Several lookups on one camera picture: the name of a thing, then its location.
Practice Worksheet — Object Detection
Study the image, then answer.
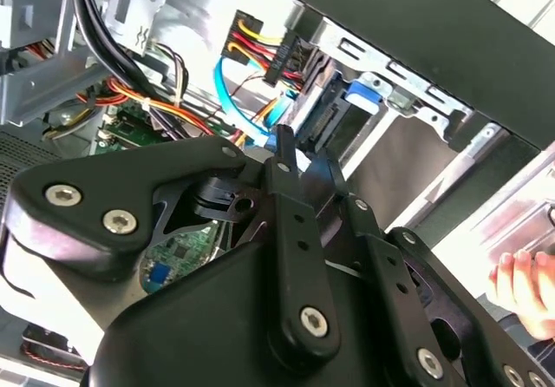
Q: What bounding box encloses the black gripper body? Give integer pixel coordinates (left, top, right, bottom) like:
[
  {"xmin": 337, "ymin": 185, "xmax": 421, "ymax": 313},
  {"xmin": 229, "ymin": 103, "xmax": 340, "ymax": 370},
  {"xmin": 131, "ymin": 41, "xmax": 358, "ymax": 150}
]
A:
[{"xmin": 88, "ymin": 239, "xmax": 408, "ymax": 387}]

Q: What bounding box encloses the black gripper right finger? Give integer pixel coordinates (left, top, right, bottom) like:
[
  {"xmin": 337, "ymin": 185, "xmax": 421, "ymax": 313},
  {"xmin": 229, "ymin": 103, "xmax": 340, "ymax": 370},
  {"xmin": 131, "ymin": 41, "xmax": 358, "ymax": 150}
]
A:
[{"xmin": 316, "ymin": 148, "xmax": 555, "ymax": 387}]

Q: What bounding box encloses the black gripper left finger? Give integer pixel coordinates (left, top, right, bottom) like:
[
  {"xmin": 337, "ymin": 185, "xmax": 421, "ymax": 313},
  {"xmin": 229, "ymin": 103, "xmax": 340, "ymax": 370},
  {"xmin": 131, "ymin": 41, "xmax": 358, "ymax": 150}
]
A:
[{"xmin": 0, "ymin": 125, "xmax": 343, "ymax": 360}]

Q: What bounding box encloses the blue SATA wire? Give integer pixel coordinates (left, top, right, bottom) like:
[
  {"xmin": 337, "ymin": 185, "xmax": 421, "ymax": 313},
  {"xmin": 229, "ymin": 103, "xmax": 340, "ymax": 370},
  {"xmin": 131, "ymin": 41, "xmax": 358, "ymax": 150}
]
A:
[{"xmin": 214, "ymin": 55, "xmax": 300, "ymax": 154}]

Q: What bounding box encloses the coloured power wire with connector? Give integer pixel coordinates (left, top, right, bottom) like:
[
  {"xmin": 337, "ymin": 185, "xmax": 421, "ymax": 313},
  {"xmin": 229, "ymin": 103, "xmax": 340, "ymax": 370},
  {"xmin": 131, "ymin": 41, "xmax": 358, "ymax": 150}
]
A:
[{"xmin": 219, "ymin": 9, "xmax": 316, "ymax": 95}]

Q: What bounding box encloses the hard disk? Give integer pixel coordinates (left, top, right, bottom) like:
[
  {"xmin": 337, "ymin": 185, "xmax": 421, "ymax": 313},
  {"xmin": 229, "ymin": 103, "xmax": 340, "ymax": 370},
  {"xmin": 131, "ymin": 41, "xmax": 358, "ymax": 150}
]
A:
[{"xmin": 294, "ymin": 52, "xmax": 387, "ymax": 156}]

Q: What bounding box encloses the person bare hand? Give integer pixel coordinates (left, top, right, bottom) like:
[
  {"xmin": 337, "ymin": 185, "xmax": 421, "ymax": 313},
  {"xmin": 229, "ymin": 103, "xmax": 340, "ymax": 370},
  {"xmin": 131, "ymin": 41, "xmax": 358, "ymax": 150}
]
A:
[{"xmin": 487, "ymin": 249, "xmax": 555, "ymax": 343}]

